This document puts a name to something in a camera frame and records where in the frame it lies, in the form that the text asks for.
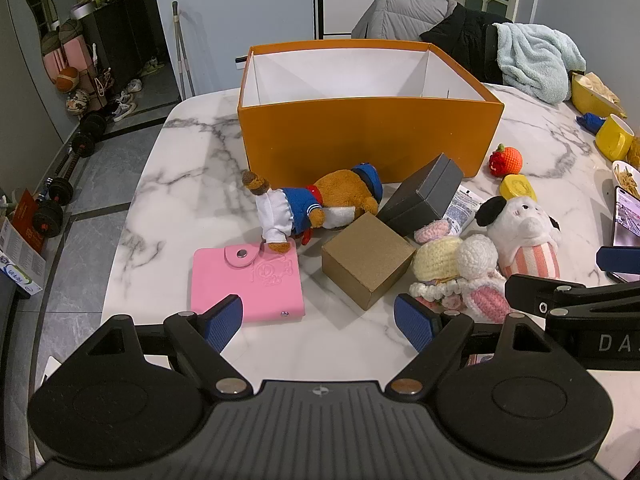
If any yellow mug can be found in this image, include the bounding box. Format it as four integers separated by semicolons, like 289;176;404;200
595;114;636;161

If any brown cardboard box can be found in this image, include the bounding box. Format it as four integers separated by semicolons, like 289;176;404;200
321;212;417;311

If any white printed sachet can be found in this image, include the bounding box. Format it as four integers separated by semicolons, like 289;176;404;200
442;185;483;236

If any black shoe cabinet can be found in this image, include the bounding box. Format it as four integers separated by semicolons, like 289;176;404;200
80;0;168;91

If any dark grey box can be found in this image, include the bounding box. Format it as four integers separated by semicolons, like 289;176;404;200
376;153;465;239

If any light blue fleece towel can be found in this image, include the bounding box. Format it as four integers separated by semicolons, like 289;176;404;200
492;22;587;106

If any yellow bowl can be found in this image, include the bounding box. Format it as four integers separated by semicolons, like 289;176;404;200
570;72;628;120

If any red crochet strawberry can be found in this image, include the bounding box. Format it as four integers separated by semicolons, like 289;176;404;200
488;144;524;177

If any white dish of fries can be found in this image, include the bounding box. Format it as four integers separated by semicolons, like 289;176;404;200
612;160;640;200

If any black jacket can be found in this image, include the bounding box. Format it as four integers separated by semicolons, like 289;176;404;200
419;4;513;85

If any orange basketball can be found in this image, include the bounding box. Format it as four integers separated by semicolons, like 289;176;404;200
54;66;81;93

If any pink snap wallet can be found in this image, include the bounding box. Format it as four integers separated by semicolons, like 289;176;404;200
190;240;307;322

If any small blue object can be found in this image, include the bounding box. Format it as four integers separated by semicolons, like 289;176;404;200
576;112;608;135

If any grey puffer jacket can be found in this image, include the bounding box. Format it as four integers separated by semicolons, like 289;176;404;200
351;0;458;42

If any white cabinet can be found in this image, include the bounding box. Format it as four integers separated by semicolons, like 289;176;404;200
313;0;432;41

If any yellow pink crochet bunny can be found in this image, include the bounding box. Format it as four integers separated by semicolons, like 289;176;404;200
407;220;511;323

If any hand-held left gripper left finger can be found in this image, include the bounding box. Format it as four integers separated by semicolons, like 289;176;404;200
87;294;253;397

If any white dog plush toy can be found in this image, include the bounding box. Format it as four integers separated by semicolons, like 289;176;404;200
474;196;562;281

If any wavy wall mirror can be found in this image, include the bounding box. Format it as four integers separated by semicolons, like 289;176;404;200
20;0;61;56

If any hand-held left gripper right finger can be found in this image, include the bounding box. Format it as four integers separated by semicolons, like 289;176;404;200
385;294;551;400

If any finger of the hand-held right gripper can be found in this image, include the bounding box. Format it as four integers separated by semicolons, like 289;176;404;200
504;274;589;317
596;246;640;275

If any red cardboard box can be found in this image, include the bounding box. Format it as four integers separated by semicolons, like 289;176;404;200
10;189;48;253

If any grey crutch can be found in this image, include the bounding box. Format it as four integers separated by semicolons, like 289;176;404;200
171;1;197;101

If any yellow plastic toy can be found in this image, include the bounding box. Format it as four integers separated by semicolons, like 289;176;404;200
500;174;538;203

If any smartphone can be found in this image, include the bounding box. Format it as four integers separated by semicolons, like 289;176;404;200
607;186;640;283

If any black dumbbell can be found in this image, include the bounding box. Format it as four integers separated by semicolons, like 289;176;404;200
70;112;107;157
32;152;83;238

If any brown teddy bear sailor outfit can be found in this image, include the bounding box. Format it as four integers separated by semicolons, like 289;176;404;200
241;162;384;256

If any pink bag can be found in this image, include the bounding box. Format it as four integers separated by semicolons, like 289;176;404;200
42;42;96;86

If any white and blue box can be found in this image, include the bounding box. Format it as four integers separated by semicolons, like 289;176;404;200
0;217;45;297

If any orange cardboard box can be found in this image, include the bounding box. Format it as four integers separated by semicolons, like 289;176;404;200
236;40;505;183

